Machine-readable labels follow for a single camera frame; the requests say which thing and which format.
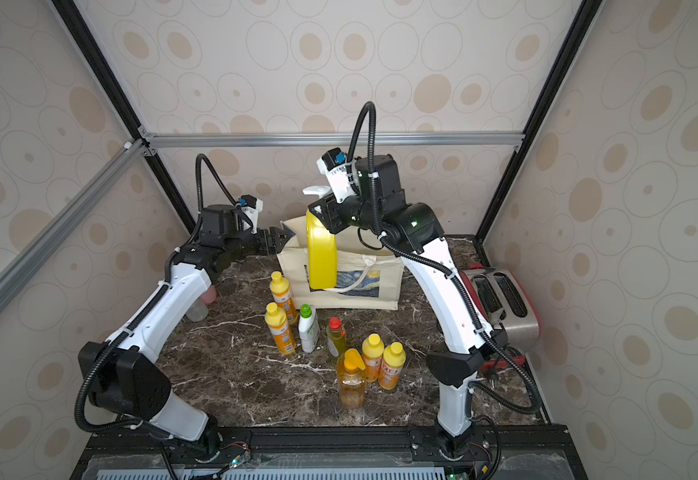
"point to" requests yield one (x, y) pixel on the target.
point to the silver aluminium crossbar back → (334, 139)
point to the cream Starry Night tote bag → (368, 275)
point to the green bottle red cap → (336, 336)
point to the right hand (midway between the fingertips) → (331, 197)
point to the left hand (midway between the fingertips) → (288, 231)
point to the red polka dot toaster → (503, 296)
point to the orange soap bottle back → (281, 293)
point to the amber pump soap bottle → (352, 379)
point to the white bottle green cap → (309, 328)
